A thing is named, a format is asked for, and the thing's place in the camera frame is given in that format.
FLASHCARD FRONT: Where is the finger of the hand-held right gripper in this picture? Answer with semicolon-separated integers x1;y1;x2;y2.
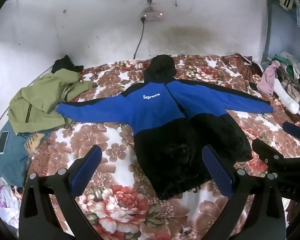
282;122;300;141
251;138;286;166

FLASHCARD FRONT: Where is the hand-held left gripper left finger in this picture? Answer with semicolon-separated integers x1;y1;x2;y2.
19;145;102;240

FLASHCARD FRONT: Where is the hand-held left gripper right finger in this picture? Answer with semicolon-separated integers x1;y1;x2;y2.
202;144;287;240

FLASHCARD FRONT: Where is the blue and black jacket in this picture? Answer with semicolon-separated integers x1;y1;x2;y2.
55;54;274;200

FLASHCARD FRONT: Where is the white sock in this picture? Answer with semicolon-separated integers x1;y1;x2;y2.
274;79;300;114

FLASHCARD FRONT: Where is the floral blanket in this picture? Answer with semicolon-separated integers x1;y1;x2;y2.
22;54;300;240

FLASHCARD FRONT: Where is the pink cloth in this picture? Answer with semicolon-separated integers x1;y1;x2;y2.
256;61;282;95

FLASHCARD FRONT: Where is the green white plastic bag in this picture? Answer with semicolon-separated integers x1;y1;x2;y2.
275;52;300;80

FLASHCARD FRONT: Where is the teal printed cloth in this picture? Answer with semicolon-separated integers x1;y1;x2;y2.
0;121;45;188

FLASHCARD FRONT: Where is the green jacket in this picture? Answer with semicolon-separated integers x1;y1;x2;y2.
8;69;98;134

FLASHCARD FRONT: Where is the smartphone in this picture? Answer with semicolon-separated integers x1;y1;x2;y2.
0;131;10;154

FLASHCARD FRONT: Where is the white floral cloth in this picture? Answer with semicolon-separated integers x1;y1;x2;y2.
0;184;22;230

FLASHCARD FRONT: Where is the black cloth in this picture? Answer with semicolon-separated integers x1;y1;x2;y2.
51;55;84;74

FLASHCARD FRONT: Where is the white power strip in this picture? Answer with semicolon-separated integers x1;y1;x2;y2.
140;11;163;21

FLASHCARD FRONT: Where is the blue metal bed post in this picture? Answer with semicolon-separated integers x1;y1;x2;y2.
261;0;273;64

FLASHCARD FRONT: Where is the black power cable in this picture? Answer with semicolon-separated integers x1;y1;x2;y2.
133;17;146;59

